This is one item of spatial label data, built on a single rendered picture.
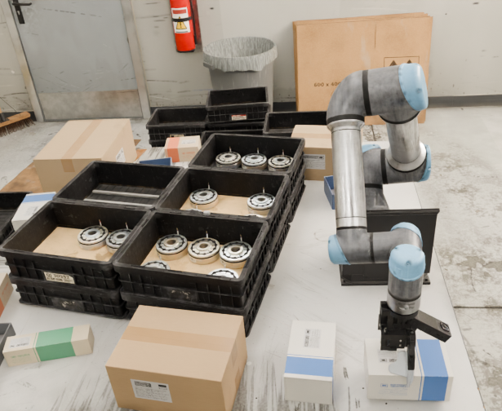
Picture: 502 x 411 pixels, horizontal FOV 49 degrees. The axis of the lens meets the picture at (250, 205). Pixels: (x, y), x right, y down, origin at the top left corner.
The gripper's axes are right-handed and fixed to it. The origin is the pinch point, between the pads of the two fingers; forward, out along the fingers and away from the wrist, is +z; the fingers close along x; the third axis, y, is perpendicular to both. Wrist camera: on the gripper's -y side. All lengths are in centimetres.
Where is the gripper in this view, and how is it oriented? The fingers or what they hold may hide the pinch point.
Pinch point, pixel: (406, 364)
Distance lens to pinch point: 148.9
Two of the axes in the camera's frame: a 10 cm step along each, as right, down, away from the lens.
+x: -1.0, 5.4, -8.4
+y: -9.9, 0.2, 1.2
